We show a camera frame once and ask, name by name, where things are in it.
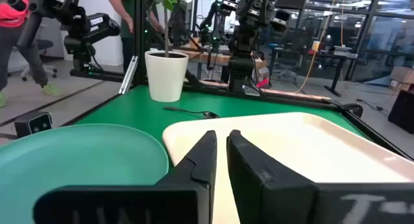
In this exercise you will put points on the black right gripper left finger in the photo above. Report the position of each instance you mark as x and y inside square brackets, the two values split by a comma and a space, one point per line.
[181, 198]

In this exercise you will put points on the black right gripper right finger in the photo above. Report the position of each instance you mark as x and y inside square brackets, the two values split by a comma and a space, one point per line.
[275, 198]

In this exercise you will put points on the black spoon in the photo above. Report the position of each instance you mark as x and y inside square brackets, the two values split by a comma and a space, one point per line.
[194, 112]

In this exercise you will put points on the teal round plate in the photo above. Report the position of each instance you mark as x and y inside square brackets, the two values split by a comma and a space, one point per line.
[81, 152]

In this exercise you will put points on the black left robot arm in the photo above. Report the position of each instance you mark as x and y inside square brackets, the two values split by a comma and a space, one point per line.
[241, 68]

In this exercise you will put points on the black background robot arm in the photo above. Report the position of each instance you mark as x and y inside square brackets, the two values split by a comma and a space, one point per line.
[213, 20]
[84, 33]

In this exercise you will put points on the cream plastic tray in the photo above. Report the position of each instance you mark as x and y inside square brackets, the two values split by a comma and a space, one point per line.
[291, 143]

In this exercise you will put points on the green table mat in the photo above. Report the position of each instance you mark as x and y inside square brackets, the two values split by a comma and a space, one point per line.
[129, 114]

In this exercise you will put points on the white plant pot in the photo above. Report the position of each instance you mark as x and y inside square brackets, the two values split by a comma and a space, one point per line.
[166, 78]

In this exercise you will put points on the black background desk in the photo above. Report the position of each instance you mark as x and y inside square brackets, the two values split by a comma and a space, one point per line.
[336, 75]

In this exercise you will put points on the wooden background table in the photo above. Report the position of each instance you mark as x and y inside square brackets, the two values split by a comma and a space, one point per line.
[220, 58]

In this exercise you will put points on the black floor box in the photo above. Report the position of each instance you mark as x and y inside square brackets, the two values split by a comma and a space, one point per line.
[402, 112]

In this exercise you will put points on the cardboard box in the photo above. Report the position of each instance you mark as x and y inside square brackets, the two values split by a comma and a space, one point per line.
[402, 76]

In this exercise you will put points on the person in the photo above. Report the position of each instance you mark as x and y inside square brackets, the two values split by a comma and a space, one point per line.
[126, 10]
[13, 13]

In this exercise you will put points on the office chair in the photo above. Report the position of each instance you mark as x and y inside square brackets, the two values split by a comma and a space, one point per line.
[43, 44]

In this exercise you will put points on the silver aluminium rail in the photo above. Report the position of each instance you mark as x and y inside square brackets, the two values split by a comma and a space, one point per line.
[128, 75]

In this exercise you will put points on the black frame post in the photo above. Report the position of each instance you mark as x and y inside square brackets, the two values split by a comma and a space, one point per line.
[139, 39]

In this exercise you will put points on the black camera box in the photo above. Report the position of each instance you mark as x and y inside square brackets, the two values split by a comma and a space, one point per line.
[32, 123]

